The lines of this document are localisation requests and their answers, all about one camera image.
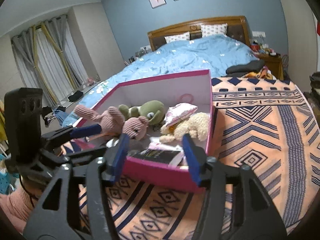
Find black left camera box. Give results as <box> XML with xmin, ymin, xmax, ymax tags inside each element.
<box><xmin>4</xmin><ymin>87</ymin><xmax>43</xmax><ymax>165</ymax></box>

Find blue plastic basket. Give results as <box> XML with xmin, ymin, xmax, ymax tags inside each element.
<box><xmin>0</xmin><ymin>172</ymin><xmax>15</xmax><ymax>194</ymax></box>

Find left patterned pillow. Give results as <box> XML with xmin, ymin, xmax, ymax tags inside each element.
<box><xmin>164</xmin><ymin>31</ymin><xmax>190</xmax><ymax>43</ymax></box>

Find orange patterned blanket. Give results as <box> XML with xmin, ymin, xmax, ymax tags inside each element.
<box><xmin>60</xmin><ymin>76</ymin><xmax>320</xmax><ymax>240</ymax></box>

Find dark folded clothes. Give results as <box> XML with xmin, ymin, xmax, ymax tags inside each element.
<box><xmin>226</xmin><ymin>59</ymin><xmax>265</xmax><ymax>77</ymax></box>

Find blue floral duvet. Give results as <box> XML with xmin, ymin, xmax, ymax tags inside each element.
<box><xmin>62</xmin><ymin>34</ymin><xmax>259</xmax><ymax>127</ymax></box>

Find wooden bed headboard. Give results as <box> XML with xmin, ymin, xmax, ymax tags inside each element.
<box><xmin>148</xmin><ymin>16</ymin><xmax>250</xmax><ymax>51</ymax></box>

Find pink white packet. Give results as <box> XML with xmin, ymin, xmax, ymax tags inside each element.
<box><xmin>148</xmin><ymin>142</ymin><xmax>183</xmax><ymax>152</ymax></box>

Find right patterned pillow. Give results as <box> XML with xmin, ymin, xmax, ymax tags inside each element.
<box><xmin>201</xmin><ymin>23</ymin><xmax>228</xmax><ymax>37</ymax></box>

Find green plush frog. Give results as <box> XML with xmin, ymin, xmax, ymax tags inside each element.
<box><xmin>118</xmin><ymin>100</ymin><xmax>165</xmax><ymax>126</ymax></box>

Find pink cardboard box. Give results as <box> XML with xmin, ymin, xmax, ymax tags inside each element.
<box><xmin>74</xmin><ymin>70</ymin><xmax>213</xmax><ymax>193</ymax></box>

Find grey window curtains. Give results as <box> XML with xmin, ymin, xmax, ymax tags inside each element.
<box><xmin>11</xmin><ymin>15</ymin><xmax>88</xmax><ymax>107</ymax></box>

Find pink knitted plush rabbit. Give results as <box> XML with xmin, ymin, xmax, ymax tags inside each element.
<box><xmin>74</xmin><ymin>105</ymin><xmax>149</xmax><ymax>140</ymax></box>

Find pink hair tie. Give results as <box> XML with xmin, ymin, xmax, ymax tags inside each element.
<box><xmin>179</xmin><ymin>93</ymin><xmax>194</xmax><ymax>104</ymax></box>

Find pink left sleeve forearm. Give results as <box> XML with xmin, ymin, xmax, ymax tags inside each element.
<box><xmin>0</xmin><ymin>186</ymin><xmax>34</xmax><ymax>233</ymax></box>

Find patterned pillow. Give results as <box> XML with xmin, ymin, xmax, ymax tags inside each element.
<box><xmin>201</xmin><ymin>23</ymin><xmax>228</xmax><ymax>37</ymax></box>
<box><xmin>164</xmin><ymin>31</ymin><xmax>190</xmax><ymax>43</ymax></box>

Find wooden nightstand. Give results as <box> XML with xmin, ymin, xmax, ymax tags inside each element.
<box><xmin>257</xmin><ymin>54</ymin><xmax>284</xmax><ymax>80</ymax></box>

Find cream curly plush dog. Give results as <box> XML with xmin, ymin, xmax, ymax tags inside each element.
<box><xmin>159</xmin><ymin>102</ymin><xmax>210</xmax><ymax>143</ymax></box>

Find black book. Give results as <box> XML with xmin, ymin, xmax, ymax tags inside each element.
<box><xmin>129</xmin><ymin>149</ymin><xmax>184</xmax><ymax>167</ymax></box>

